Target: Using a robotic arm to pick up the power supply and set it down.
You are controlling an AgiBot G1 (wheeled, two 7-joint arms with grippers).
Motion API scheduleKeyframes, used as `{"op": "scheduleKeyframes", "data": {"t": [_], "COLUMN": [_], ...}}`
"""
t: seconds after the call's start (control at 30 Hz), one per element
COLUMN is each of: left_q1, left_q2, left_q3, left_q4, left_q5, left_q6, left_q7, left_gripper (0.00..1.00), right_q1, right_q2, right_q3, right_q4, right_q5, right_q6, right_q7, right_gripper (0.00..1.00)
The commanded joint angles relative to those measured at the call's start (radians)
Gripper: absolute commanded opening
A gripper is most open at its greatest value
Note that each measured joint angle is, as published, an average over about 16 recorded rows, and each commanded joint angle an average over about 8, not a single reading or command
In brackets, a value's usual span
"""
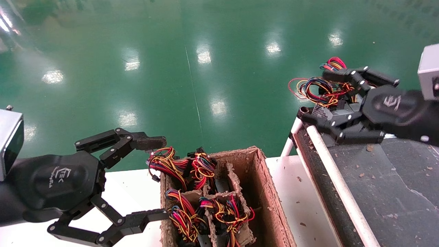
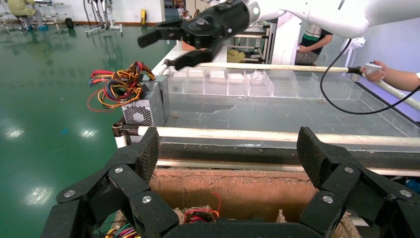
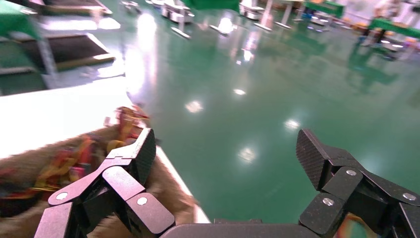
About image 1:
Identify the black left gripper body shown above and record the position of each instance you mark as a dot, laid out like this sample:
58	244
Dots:
51	181

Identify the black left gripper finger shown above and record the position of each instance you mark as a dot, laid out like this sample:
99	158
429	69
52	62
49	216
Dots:
137	221
144	143

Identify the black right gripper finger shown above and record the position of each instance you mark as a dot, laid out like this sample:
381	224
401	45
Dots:
356	137
377	77

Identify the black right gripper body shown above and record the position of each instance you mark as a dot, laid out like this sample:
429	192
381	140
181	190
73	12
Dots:
398	109

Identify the grey power supply with grille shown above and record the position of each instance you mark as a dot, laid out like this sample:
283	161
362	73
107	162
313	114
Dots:
320	110

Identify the long white conveyor pipe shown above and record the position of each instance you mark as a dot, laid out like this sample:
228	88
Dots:
339	185

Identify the black pipe joint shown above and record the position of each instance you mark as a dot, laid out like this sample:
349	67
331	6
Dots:
303	110

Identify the white conveyor leg pipe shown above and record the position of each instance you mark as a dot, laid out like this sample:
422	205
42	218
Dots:
288	144

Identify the black conveyor belt bed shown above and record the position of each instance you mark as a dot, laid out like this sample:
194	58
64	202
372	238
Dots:
394	206

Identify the brown cardboard divider box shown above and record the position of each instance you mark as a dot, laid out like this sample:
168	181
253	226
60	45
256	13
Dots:
271	206

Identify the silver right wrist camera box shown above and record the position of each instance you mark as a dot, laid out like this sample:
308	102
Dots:
428	68

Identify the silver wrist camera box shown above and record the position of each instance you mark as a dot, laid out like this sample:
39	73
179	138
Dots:
8	137
428	68

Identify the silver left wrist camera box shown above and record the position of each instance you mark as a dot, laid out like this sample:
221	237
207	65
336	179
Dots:
8	137

